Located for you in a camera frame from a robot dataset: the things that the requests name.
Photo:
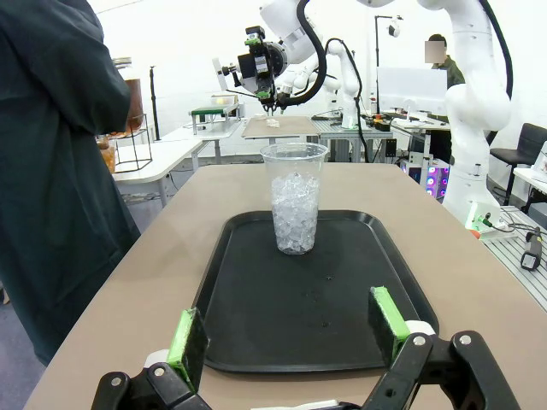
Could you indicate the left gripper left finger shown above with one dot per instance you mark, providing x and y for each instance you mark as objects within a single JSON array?
[{"x": 188, "y": 346}]

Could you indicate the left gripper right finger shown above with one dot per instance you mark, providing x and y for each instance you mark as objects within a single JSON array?
[{"x": 386, "y": 329}]

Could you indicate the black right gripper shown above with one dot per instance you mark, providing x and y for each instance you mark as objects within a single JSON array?
[{"x": 258, "y": 64}]

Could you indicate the tall clear iced cup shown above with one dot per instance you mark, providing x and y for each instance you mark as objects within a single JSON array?
[{"x": 295, "y": 213}]

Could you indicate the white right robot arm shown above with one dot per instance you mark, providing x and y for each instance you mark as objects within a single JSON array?
[{"x": 470, "y": 128}]

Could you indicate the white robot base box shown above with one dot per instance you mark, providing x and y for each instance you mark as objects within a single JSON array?
[{"x": 483, "y": 218}]

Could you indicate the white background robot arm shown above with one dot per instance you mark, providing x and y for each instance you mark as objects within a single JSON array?
[{"x": 346, "y": 68}]

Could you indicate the green white conveyor device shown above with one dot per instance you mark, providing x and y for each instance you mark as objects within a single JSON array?
[{"x": 213, "y": 113}]

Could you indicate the brown background table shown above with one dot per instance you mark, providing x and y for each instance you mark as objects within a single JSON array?
[{"x": 282, "y": 127}]

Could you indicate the black plastic tray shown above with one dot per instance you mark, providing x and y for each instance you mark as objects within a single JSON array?
[{"x": 299, "y": 307}]

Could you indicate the thin black tripod pole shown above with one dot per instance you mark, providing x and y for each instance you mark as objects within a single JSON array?
[{"x": 154, "y": 107}]

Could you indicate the white rounded work table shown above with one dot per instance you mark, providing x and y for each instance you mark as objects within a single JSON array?
[{"x": 171, "y": 154}]

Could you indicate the glass tea dispenser jar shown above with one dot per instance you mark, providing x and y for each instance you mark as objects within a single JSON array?
[{"x": 133, "y": 94}]

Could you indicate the white monitor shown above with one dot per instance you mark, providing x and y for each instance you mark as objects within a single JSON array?
[{"x": 410, "y": 87}]

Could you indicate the computer with lit fans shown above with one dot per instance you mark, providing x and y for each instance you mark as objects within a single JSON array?
[{"x": 427, "y": 177}]

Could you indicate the black handheld device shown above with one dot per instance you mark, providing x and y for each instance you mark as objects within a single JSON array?
[{"x": 532, "y": 254}]

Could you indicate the seated person behind monitor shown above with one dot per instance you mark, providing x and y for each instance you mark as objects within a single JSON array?
[{"x": 448, "y": 64}]

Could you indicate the person in dark shirt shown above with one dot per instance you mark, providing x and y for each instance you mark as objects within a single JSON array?
[{"x": 55, "y": 171}]

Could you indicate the black office chair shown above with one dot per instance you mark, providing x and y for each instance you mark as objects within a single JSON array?
[{"x": 519, "y": 149}]

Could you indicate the black camera stand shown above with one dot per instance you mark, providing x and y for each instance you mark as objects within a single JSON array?
[{"x": 377, "y": 64}]

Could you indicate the aluminium slotted base plate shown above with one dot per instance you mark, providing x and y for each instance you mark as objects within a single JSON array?
[{"x": 513, "y": 256}]

